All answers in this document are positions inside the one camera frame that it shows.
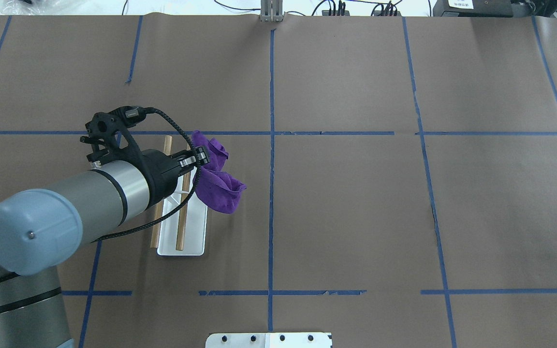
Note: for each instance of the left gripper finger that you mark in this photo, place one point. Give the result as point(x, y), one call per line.
point(201, 156)

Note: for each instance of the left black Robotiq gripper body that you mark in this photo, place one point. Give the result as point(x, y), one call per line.
point(161, 175)

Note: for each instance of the purple towel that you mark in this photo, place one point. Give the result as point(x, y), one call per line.
point(218, 189)

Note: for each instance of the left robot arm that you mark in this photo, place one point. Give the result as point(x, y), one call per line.
point(41, 228)

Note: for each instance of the white rack base tray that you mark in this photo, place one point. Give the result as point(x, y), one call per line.
point(194, 241)

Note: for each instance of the wooden rack rod upper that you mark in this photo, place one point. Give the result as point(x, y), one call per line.
point(158, 208)

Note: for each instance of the wooden rack rod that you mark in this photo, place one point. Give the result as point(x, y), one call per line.
point(182, 218)
point(158, 208)

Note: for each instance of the wooden rack rod lower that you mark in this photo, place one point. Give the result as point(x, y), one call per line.
point(182, 218)

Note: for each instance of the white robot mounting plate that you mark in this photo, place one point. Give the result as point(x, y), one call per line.
point(270, 340)

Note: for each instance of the orange black connector hub left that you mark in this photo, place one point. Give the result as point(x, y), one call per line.
point(336, 8)

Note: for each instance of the black mini pc box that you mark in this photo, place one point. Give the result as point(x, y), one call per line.
point(472, 8)

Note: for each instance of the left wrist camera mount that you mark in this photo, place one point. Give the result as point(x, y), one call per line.
point(108, 134)

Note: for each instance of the aluminium frame post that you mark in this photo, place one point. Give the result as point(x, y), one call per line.
point(271, 11)

